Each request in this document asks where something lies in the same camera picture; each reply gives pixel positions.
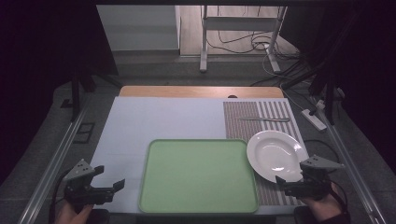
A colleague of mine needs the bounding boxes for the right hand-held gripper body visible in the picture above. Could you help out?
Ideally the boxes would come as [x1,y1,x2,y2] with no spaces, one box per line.
[282,154,346,201]

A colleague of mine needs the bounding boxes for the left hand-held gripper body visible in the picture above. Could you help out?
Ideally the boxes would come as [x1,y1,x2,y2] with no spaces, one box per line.
[63,158,115,215]

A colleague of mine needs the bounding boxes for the white round plate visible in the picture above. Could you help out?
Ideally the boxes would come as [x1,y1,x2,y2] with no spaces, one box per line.
[246,129,309,184]

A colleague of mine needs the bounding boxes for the person's right hand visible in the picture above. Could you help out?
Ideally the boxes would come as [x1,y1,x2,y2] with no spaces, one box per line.
[300,182,344,224]

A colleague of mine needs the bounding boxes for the person's left hand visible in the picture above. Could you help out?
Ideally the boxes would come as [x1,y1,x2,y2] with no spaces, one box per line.
[54,200,94,224]

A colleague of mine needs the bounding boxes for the black floor socket plate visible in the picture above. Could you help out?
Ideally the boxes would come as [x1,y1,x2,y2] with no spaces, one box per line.
[72,122,96,145]

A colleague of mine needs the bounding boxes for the white power strip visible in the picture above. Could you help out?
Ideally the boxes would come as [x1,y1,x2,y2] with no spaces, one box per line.
[300,108,328,132]

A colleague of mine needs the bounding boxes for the silver table knife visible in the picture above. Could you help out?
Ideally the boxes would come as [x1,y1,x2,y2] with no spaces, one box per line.
[237,116,291,123]

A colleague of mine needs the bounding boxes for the striped brown placemat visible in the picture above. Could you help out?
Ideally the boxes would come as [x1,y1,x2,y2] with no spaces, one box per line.
[222,100,305,207]

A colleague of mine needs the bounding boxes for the black tripod stand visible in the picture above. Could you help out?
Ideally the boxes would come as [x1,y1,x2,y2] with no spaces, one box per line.
[280,6,347,127]
[68,69,123,123]

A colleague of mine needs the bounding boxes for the green plastic tray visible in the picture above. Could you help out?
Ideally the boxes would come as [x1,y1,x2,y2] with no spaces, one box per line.
[137,138,260,216]

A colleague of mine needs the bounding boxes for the pale blue table mat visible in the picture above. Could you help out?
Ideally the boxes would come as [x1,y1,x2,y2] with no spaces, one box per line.
[89,95,310,217]

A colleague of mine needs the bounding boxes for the white board panel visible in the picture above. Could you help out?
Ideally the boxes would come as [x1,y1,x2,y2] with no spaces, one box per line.
[95,4,182,52]

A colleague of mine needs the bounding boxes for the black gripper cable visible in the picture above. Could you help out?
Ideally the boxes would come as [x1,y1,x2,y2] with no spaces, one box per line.
[329,179,349,217]
[48,169,75,224]

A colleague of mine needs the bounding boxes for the aluminium rail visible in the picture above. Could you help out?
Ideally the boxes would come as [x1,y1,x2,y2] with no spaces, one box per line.
[315,101,388,224]
[18,101,92,224]

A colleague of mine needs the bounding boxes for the white floor cable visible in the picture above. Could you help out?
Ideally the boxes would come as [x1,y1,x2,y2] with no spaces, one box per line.
[261,41,316,111]

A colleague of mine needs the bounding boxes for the black floor cables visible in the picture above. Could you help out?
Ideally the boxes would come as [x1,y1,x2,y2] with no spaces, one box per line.
[206,6,302,62]

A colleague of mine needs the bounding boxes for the white metal stand frame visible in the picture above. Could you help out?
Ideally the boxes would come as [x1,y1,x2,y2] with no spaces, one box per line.
[199,5,290,75]

